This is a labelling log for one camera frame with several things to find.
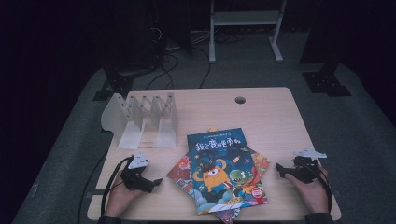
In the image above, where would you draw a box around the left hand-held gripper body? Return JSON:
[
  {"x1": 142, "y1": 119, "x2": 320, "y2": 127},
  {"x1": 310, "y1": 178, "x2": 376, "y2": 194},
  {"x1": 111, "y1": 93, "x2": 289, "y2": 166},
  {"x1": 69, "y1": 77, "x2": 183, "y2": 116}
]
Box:
[{"x1": 120, "y1": 152, "x2": 155, "y2": 193}]

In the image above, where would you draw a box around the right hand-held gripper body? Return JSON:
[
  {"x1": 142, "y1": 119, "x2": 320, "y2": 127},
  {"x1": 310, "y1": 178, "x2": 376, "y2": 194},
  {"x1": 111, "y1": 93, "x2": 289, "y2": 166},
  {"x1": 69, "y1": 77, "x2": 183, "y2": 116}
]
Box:
[{"x1": 290, "y1": 148, "x2": 328, "y2": 184}]

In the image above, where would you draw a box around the light blue many-monsters book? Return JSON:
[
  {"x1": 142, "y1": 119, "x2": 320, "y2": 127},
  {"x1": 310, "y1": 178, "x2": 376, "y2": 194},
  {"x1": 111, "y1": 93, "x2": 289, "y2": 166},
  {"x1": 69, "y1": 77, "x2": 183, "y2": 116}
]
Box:
[{"x1": 166, "y1": 126, "x2": 271, "y2": 224}]

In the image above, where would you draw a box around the translucent white book rack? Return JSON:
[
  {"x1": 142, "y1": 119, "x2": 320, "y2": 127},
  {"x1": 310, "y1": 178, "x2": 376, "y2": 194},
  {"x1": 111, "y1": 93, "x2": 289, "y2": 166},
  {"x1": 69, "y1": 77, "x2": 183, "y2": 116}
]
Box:
[{"x1": 101, "y1": 91, "x2": 180, "y2": 150}]

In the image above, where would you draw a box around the dark blue monster book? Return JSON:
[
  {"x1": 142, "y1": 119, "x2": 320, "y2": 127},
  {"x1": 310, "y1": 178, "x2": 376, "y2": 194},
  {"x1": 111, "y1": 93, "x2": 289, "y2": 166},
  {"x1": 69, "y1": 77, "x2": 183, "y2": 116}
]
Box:
[{"x1": 186, "y1": 127, "x2": 269, "y2": 216}]

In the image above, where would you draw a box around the person's left hand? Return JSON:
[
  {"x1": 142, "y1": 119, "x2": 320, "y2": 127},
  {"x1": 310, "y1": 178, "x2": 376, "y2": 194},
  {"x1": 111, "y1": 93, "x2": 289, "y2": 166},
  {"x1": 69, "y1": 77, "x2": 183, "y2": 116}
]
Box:
[{"x1": 104, "y1": 173, "x2": 146, "y2": 218}]

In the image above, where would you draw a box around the person's right hand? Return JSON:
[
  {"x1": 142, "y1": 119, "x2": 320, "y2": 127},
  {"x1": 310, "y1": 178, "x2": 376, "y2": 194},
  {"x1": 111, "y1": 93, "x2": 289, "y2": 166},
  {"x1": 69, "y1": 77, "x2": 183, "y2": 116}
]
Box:
[{"x1": 284, "y1": 166, "x2": 330, "y2": 215}]

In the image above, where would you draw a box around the black stand with plate base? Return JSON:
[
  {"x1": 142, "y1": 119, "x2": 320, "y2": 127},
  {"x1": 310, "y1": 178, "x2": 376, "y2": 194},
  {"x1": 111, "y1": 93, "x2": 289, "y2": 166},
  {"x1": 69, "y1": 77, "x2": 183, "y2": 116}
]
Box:
[{"x1": 298, "y1": 0, "x2": 353, "y2": 97}]

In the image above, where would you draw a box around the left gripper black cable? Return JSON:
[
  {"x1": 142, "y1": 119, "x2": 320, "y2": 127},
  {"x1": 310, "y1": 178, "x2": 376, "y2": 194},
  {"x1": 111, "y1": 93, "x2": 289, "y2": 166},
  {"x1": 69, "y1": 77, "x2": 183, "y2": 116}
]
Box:
[{"x1": 100, "y1": 155, "x2": 135, "y2": 218}]

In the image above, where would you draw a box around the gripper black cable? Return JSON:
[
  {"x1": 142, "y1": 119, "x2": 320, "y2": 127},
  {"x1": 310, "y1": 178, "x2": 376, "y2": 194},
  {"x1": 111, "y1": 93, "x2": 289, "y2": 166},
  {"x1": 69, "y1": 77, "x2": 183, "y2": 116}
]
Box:
[
  {"x1": 306, "y1": 161, "x2": 333, "y2": 215},
  {"x1": 100, "y1": 155, "x2": 135, "y2": 218}
]

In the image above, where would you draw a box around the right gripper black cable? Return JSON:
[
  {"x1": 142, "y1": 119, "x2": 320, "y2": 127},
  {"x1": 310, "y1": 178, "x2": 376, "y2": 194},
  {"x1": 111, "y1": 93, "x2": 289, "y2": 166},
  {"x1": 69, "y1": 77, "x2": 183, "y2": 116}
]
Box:
[{"x1": 306, "y1": 161, "x2": 333, "y2": 215}]

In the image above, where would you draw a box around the thin black floor cable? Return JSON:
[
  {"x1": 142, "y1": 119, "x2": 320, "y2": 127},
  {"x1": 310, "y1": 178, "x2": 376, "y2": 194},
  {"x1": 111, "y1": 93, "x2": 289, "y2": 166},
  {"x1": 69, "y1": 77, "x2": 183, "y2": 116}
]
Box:
[{"x1": 77, "y1": 154, "x2": 107, "y2": 224}]

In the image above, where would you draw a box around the looped black floor cable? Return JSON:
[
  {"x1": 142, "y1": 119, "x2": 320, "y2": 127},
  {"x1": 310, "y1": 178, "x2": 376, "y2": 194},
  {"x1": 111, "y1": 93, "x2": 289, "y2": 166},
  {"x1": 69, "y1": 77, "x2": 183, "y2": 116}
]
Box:
[{"x1": 145, "y1": 52, "x2": 180, "y2": 91}]

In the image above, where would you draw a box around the curved black floor cable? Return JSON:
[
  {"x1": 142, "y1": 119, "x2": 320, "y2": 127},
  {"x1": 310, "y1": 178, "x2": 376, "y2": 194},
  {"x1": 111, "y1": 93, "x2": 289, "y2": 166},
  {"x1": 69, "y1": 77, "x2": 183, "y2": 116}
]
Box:
[{"x1": 198, "y1": 46, "x2": 213, "y2": 90}]

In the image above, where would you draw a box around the white metal desk frame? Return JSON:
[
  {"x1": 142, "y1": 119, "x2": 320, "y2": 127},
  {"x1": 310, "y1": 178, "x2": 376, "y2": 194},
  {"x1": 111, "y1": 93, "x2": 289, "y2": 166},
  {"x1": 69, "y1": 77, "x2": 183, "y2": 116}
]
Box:
[{"x1": 208, "y1": 0, "x2": 288, "y2": 64}]

